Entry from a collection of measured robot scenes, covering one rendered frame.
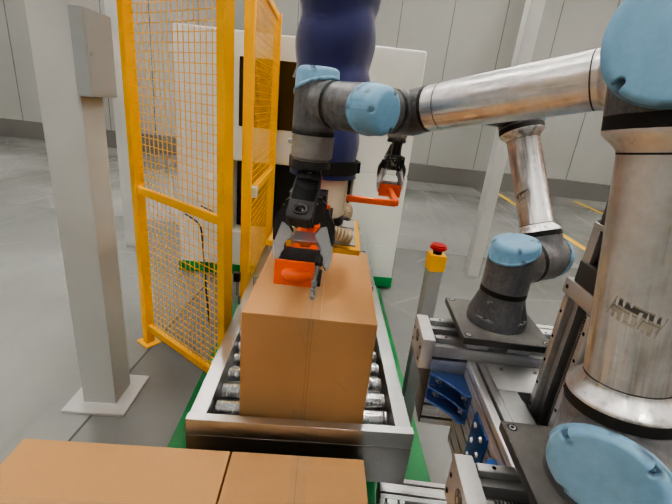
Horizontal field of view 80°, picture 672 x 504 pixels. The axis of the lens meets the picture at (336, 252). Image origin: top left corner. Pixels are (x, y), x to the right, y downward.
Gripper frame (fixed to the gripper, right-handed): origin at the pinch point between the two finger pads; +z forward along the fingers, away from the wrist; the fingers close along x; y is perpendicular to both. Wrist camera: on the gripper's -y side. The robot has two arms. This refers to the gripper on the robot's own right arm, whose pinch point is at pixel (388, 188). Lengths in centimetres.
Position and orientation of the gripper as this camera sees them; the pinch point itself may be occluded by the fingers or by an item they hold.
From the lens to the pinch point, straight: 165.9
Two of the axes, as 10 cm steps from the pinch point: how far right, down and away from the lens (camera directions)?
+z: -1.0, 9.3, 3.5
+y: -0.2, 3.5, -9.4
